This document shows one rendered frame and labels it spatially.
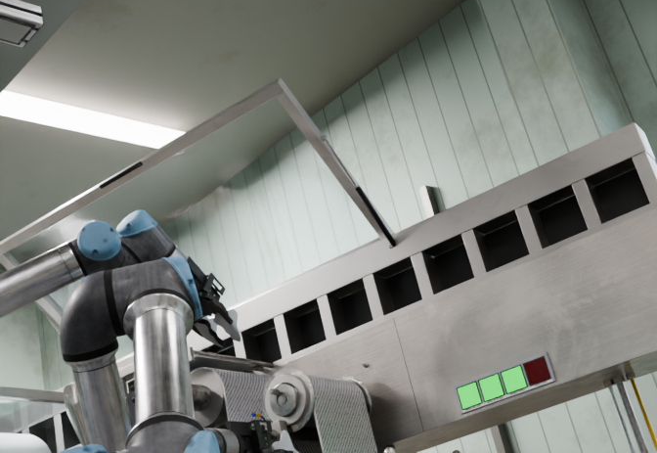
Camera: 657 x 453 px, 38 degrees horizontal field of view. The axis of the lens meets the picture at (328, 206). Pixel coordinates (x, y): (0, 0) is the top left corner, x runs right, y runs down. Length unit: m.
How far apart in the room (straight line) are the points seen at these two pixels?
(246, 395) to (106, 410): 0.76
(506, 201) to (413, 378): 0.50
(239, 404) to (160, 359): 0.91
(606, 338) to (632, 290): 0.12
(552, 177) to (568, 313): 0.33
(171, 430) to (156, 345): 0.20
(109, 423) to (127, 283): 0.25
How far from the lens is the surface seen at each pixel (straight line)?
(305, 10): 4.37
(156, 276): 1.62
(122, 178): 2.65
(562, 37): 3.91
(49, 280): 1.87
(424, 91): 4.66
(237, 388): 2.38
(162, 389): 1.43
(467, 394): 2.34
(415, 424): 2.41
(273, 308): 2.69
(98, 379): 1.69
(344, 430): 2.26
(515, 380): 2.30
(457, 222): 2.43
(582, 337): 2.26
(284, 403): 2.20
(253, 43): 4.50
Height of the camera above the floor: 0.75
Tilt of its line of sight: 24 degrees up
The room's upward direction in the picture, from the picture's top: 14 degrees counter-clockwise
